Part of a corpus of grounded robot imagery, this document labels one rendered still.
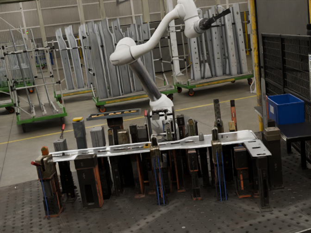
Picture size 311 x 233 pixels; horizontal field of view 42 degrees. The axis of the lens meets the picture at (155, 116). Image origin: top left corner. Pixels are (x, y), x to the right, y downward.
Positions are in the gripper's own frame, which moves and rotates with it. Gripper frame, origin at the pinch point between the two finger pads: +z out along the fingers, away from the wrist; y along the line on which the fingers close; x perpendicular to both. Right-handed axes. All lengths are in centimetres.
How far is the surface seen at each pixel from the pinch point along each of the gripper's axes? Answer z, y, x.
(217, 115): -17, 26, -54
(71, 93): -913, -117, 4
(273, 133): 21, 22, -71
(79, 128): -74, 94, -19
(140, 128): -42, 67, -37
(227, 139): -1, 38, -65
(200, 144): -6, 52, -59
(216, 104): -17, 23, -47
